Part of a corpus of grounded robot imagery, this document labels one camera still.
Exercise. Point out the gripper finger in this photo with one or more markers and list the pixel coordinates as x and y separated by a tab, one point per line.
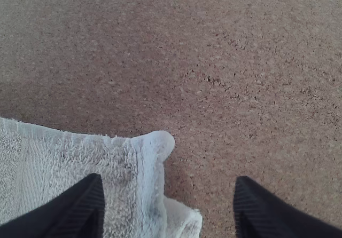
69	214
267	214

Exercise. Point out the cork mat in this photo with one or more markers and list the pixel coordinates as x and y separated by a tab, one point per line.
213	62

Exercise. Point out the pale towel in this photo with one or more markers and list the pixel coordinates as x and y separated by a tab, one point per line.
66	163

